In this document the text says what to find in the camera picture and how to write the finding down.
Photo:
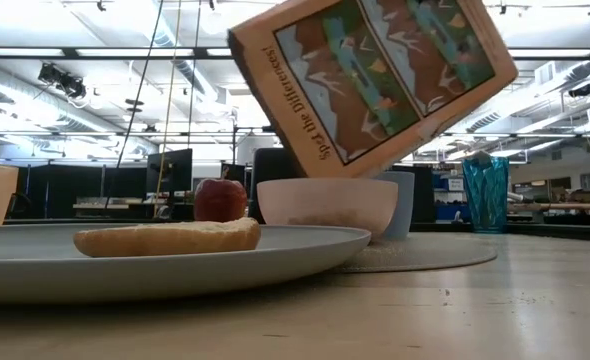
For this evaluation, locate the red apple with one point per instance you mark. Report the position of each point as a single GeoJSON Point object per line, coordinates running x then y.
{"type": "Point", "coordinates": [220, 200]}

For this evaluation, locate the light blue cup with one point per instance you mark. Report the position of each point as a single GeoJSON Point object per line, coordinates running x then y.
{"type": "Point", "coordinates": [405, 210]}

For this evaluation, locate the orange cereal box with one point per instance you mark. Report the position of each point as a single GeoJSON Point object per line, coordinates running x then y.
{"type": "Point", "coordinates": [375, 75]}

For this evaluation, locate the toasted bagel half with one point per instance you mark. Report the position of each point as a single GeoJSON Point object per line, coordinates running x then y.
{"type": "Point", "coordinates": [165, 240]}

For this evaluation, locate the round grey plate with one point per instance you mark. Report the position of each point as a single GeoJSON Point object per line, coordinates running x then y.
{"type": "Point", "coordinates": [50, 270]}

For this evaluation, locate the black two-slot toaster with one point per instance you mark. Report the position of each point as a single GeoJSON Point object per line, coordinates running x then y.
{"type": "Point", "coordinates": [270, 170]}

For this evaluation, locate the pink bowl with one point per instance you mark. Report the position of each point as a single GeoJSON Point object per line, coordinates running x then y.
{"type": "Point", "coordinates": [325, 200]}

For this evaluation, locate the black monitor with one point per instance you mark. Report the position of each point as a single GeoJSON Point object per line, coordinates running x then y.
{"type": "Point", "coordinates": [170, 170]}

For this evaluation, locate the black partition panel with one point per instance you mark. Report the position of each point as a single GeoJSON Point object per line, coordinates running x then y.
{"type": "Point", "coordinates": [425, 195]}

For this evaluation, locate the round grey placemat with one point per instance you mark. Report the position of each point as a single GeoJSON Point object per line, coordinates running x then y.
{"type": "Point", "coordinates": [425, 255]}

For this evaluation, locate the teal faceted plastic cup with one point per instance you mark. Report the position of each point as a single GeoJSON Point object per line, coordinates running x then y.
{"type": "Point", "coordinates": [485, 200]}

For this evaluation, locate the black overhead beam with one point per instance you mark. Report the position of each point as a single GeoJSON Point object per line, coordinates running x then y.
{"type": "Point", "coordinates": [125, 51]}

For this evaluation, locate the wooden workbench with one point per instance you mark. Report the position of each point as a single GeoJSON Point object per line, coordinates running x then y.
{"type": "Point", "coordinates": [560, 206]}

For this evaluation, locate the black ceiling speaker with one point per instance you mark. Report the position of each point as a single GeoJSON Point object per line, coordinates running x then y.
{"type": "Point", "coordinates": [581, 90]}

